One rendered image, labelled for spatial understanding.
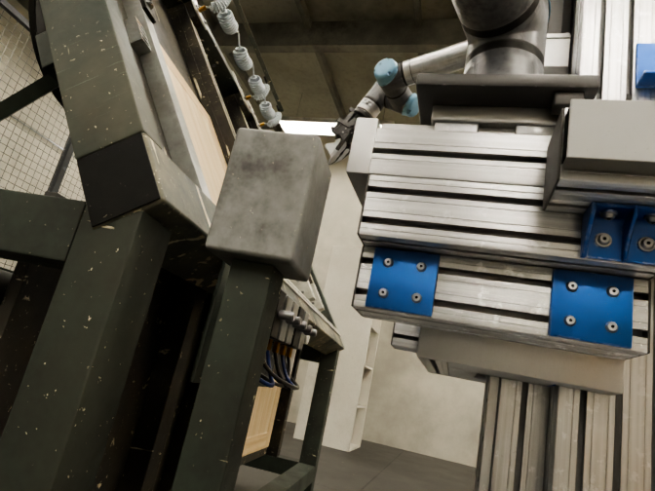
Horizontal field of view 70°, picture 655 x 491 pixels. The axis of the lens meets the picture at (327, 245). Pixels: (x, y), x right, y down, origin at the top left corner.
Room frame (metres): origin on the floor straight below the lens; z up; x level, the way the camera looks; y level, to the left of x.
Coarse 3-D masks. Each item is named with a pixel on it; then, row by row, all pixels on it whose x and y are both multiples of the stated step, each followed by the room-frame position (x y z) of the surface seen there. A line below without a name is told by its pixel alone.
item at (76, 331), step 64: (0, 192) 0.67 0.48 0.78; (0, 256) 0.74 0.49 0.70; (64, 256) 0.64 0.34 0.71; (128, 256) 0.62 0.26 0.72; (0, 320) 0.78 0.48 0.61; (64, 320) 0.63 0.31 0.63; (128, 320) 0.66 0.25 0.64; (192, 320) 1.26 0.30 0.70; (0, 384) 0.80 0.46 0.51; (64, 384) 0.62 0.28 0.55; (128, 384) 1.16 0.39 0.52; (192, 384) 1.46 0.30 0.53; (320, 384) 2.69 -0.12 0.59; (0, 448) 0.64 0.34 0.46; (64, 448) 0.62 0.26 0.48; (128, 448) 1.25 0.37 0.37; (320, 448) 2.73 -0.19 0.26
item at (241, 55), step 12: (228, 12) 1.55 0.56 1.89; (240, 12) 1.59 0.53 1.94; (228, 24) 1.55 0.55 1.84; (252, 36) 1.73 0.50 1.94; (240, 48) 1.71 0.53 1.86; (240, 60) 1.74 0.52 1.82; (252, 72) 1.89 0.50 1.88; (264, 72) 1.95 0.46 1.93; (252, 84) 1.92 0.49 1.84; (276, 96) 2.15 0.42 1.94; (264, 108) 2.10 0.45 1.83
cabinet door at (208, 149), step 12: (168, 60) 1.10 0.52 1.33; (180, 84) 1.16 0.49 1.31; (180, 96) 1.11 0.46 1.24; (192, 96) 1.25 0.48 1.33; (192, 108) 1.20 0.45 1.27; (192, 120) 1.14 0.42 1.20; (204, 120) 1.31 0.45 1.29; (192, 132) 1.09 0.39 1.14; (204, 132) 1.23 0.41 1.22; (204, 144) 1.18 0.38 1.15; (216, 144) 1.35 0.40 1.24; (204, 156) 1.12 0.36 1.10; (216, 156) 1.29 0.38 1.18; (204, 168) 1.07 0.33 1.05; (216, 168) 1.23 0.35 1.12; (216, 180) 1.17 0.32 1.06; (216, 192) 1.11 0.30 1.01
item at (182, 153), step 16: (128, 0) 0.94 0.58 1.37; (128, 16) 0.94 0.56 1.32; (144, 16) 0.93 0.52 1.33; (160, 48) 0.96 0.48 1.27; (144, 64) 0.92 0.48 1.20; (160, 64) 0.91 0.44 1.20; (160, 80) 0.91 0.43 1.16; (160, 96) 0.90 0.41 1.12; (176, 96) 0.95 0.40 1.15; (160, 112) 0.90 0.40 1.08; (176, 112) 0.90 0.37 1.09; (176, 128) 0.89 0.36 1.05; (176, 144) 0.89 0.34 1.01; (192, 144) 0.93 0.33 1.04; (176, 160) 0.89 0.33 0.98; (192, 160) 0.88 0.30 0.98; (192, 176) 0.88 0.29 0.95; (208, 192) 0.91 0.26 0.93
